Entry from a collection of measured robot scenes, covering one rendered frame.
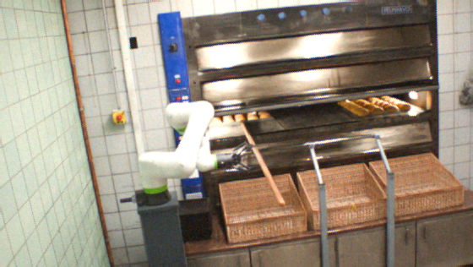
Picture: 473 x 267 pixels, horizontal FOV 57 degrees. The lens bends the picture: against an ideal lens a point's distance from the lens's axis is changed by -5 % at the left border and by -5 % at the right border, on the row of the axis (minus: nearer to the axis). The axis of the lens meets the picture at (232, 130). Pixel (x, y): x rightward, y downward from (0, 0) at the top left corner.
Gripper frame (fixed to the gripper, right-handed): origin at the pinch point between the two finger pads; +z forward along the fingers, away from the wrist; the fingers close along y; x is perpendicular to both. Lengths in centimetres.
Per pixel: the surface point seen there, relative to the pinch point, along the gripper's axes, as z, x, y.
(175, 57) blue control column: -45, -53, -64
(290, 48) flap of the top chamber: 38, -56, -60
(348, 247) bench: 57, -2, 76
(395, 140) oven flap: 117, -56, 20
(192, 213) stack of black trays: -47, -18, 41
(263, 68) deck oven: 17, -56, -48
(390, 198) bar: 87, 4, 42
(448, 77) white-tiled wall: 165, -56, -26
